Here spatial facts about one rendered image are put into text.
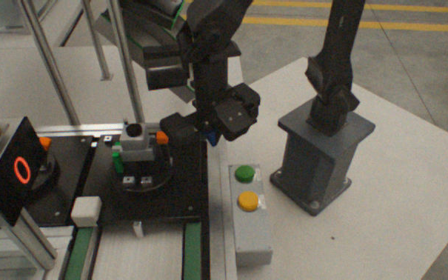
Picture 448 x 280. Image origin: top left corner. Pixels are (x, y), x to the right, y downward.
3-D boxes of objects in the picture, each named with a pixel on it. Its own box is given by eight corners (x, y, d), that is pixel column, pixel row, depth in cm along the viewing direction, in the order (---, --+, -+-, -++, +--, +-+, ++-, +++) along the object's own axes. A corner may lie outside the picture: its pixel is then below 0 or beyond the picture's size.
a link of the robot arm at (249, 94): (151, 90, 53) (171, 110, 50) (243, 53, 61) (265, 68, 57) (158, 129, 59) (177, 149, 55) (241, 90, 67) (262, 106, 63)
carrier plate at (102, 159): (201, 136, 82) (200, 130, 81) (201, 222, 65) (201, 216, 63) (102, 140, 81) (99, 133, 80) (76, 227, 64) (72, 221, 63)
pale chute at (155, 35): (196, 75, 95) (206, 66, 92) (186, 104, 85) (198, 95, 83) (112, 2, 82) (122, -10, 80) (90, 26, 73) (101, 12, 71)
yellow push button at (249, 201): (257, 195, 69) (258, 190, 68) (259, 212, 66) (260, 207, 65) (238, 196, 69) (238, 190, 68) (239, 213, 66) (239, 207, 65)
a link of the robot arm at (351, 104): (336, 86, 69) (344, 58, 64) (358, 113, 62) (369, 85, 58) (306, 90, 68) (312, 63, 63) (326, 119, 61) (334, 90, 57)
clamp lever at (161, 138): (172, 156, 71) (166, 130, 65) (172, 164, 69) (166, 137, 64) (155, 157, 70) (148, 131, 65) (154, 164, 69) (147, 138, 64)
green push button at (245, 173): (252, 170, 74) (253, 164, 73) (255, 184, 71) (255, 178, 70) (235, 170, 74) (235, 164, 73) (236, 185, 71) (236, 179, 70)
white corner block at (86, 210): (104, 207, 67) (99, 195, 65) (100, 227, 64) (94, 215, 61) (81, 208, 67) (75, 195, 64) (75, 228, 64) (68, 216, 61)
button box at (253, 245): (257, 178, 79) (259, 161, 75) (270, 265, 64) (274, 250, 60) (227, 180, 79) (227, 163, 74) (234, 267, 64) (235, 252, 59)
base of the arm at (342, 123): (349, 123, 69) (357, 100, 65) (329, 138, 66) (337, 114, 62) (322, 107, 73) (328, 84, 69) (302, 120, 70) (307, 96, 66)
